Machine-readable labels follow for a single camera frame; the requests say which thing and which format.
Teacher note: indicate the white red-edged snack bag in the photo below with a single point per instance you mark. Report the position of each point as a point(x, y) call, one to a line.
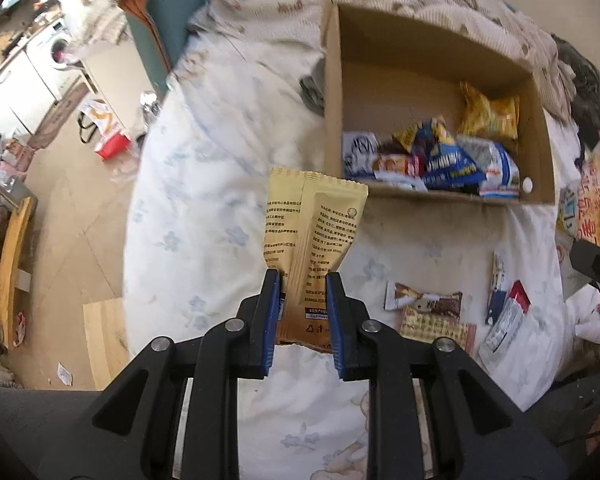
point(402, 170)

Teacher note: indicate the beige patterned snack bar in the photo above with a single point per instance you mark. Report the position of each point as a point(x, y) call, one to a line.
point(427, 327)

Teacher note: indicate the blue cartoon snack bag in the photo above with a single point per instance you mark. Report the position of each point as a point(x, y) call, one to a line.
point(447, 165)

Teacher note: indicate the teal cushion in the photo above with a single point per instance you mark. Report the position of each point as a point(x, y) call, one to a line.
point(160, 32)

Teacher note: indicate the blue white snack bag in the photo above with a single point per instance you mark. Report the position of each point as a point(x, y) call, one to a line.
point(502, 174)

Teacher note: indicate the red shopping bag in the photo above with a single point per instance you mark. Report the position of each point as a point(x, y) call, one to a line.
point(96, 120)

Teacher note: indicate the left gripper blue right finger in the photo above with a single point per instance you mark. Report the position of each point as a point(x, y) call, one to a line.
point(345, 318)

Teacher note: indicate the wooden chair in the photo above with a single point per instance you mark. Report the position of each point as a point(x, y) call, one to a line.
point(11, 277)

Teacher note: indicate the brown white candy bar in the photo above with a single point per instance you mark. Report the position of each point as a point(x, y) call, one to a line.
point(399, 296)

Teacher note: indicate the red white snack bar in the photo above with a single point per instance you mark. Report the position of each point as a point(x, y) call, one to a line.
point(505, 328)

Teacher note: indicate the tan paper snack pouch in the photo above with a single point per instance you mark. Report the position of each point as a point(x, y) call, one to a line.
point(310, 224)

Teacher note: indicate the dark brown snack pack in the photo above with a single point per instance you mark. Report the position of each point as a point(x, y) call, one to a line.
point(359, 150)

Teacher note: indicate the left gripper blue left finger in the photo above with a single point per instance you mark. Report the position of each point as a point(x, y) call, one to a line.
point(263, 326)

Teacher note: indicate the white blue small packet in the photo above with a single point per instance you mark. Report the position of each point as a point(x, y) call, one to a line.
point(498, 291)

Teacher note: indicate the white washing machine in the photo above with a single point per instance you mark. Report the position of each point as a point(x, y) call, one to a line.
point(47, 52)

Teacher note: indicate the red yellow large snack bag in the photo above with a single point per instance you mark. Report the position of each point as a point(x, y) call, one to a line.
point(579, 219)

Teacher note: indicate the brown cardboard box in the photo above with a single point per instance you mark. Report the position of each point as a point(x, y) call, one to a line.
point(385, 72)

